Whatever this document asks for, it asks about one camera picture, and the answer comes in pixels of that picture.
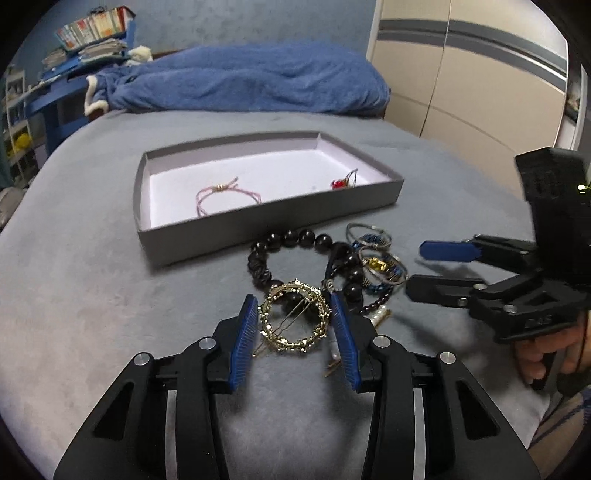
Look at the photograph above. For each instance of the beige wardrobe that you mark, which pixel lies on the beige wardrobe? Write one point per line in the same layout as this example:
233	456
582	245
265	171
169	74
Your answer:
489	80

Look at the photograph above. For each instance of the blue fleece blanket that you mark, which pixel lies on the blue fleece blanket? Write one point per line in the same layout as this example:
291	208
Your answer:
302	76

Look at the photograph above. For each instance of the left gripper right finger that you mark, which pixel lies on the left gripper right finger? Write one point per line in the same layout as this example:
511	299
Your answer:
466	436

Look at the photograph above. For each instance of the white plush toy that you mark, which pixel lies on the white plush toy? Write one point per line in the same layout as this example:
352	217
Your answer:
139	55

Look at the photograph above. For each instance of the stack of papers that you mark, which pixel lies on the stack of papers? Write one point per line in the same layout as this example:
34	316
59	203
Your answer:
105	48

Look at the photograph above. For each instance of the blue desk shelf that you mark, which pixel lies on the blue desk shelf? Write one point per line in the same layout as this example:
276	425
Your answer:
64	82

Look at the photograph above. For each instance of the row of books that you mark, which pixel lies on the row of books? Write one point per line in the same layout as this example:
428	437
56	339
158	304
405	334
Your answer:
102	23

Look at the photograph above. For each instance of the grey bag on floor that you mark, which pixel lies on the grey bag on floor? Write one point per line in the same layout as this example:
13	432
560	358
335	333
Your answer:
10	199

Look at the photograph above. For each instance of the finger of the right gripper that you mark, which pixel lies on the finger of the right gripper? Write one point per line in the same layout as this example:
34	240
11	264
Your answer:
465	292
511	255

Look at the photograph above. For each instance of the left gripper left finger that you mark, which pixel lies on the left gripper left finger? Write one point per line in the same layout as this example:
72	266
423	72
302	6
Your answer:
159	414

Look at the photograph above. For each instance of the white storage rack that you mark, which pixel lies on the white storage rack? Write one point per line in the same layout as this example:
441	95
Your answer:
16	133

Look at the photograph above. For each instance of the person's right hand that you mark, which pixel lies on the person's right hand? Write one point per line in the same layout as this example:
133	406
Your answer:
573	341

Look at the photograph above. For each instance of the grey cardboard tray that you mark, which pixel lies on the grey cardboard tray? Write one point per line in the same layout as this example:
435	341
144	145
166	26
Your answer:
196	198

